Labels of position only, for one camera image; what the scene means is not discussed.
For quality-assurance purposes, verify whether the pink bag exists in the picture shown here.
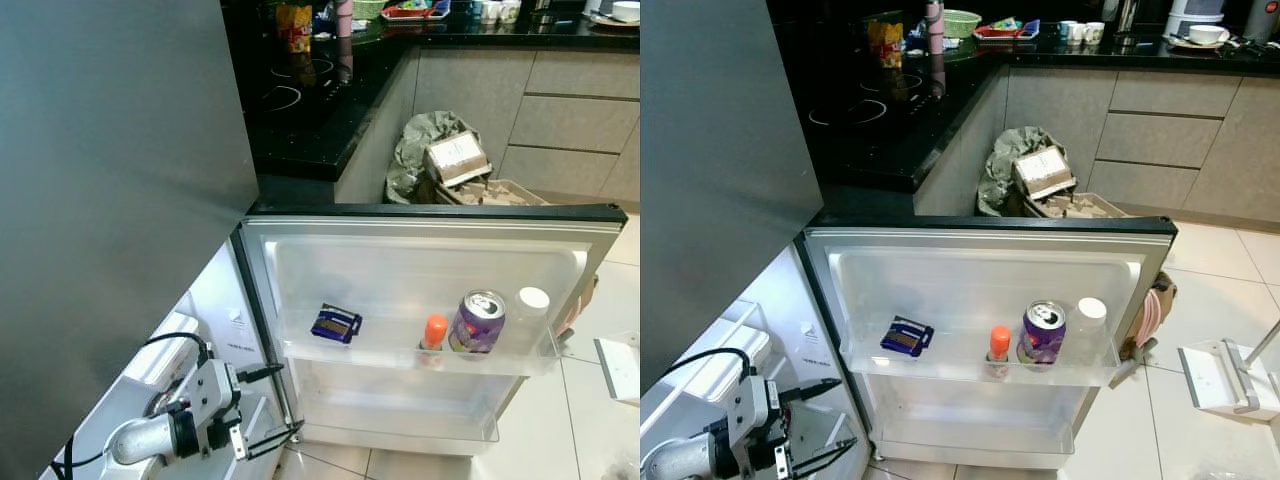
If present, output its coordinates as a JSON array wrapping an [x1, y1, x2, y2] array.
[[1120, 272, 1178, 363], [558, 275, 601, 341]]

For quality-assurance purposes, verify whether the white kitchen appliance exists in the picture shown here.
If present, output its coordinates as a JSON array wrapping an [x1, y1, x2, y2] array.
[[1168, 0, 1226, 26]]

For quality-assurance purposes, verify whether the orange capped bottle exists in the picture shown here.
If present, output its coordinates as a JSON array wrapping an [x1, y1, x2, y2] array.
[[418, 314, 450, 369], [985, 325, 1013, 379]]

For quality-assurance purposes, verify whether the red tray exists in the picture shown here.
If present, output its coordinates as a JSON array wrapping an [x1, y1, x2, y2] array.
[[382, 0, 451, 23], [972, 17, 1041, 43]]

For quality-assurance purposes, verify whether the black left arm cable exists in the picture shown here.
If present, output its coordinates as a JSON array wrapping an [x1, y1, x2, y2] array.
[[662, 347, 753, 386], [50, 332, 213, 480]]

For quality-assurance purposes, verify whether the grey two-door fridge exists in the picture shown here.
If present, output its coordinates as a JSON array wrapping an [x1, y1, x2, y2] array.
[[0, 0, 301, 480], [640, 0, 871, 480]]

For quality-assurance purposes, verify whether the purple drink can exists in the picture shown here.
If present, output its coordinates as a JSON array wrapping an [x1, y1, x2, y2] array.
[[1017, 300, 1068, 365], [449, 290, 507, 354]]

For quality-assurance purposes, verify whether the grey green trash bag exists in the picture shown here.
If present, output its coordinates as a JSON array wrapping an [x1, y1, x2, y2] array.
[[978, 126, 1071, 216], [385, 110, 481, 204]]

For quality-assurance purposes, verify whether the white bowl on saucer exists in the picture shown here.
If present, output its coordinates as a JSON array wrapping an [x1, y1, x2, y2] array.
[[590, 0, 641, 27], [1170, 24, 1236, 51]]

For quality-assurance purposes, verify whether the white capped clear bottle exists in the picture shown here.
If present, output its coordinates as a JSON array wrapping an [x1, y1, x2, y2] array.
[[510, 286, 553, 351], [1068, 297, 1111, 361]]

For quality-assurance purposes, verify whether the cardboard box with white label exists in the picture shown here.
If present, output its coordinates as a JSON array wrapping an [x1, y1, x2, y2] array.
[[1013, 146, 1079, 201], [424, 131, 493, 188]]

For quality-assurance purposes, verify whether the flat brown cardboard pile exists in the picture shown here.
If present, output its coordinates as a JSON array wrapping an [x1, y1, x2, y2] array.
[[435, 178, 551, 207], [1025, 192, 1131, 219]]

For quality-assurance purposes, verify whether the white dustpan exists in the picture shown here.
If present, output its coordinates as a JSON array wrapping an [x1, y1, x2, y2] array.
[[1177, 320, 1280, 421], [594, 333, 641, 406]]

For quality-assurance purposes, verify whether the yellow snack bag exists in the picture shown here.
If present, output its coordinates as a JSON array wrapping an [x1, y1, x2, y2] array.
[[868, 20, 905, 69], [277, 3, 313, 54]]

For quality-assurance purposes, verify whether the fridge lower door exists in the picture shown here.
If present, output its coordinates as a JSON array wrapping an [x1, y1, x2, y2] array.
[[237, 203, 629, 458], [797, 213, 1179, 471]]

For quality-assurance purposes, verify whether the dark blue snack packet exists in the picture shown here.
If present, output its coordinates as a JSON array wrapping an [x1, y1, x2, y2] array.
[[880, 316, 935, 358], [310, 304, 364, 345]]

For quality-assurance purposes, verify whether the black topped kitchen counter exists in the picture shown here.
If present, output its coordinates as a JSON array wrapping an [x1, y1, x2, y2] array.
[[222, 0, 641, 206], [768, 0, 1280, 223]]

